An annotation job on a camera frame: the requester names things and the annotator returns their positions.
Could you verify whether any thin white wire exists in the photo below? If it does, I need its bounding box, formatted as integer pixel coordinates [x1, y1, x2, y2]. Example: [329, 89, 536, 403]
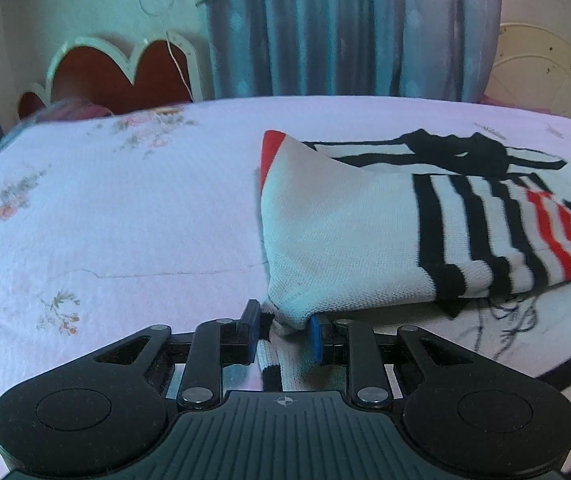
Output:
[137, 0, 197, 102]

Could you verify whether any striped knit sweater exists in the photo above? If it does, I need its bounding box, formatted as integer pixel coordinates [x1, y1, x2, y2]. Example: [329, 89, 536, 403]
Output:
[255, 129, 571, 479]

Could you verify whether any red scalloped headboard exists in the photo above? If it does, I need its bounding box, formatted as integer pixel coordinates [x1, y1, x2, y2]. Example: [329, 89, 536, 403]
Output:
[17, 34, 204, 122]

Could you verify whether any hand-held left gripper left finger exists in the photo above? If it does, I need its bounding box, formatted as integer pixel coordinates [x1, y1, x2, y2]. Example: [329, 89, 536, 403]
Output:
[92, 299, 262, 411]

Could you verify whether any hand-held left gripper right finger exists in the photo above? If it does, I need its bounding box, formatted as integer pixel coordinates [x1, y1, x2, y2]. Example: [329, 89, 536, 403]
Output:
[309, 313, 481, 409]

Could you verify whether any floral pink bedsheet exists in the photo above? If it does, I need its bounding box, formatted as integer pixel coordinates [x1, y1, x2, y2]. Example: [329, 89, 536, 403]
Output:
[0, 95, 571, 480]

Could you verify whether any blue curtain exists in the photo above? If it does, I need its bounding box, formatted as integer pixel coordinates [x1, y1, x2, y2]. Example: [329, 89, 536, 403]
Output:
[202, 0, 504, 104]

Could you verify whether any white arched panel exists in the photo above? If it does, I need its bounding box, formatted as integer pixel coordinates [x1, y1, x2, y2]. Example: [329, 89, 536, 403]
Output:
[484, 22, 571, 117]

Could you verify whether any pink pillow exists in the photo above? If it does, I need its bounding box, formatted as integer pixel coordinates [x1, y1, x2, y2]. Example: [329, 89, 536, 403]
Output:
[29, 97, 117, 124]

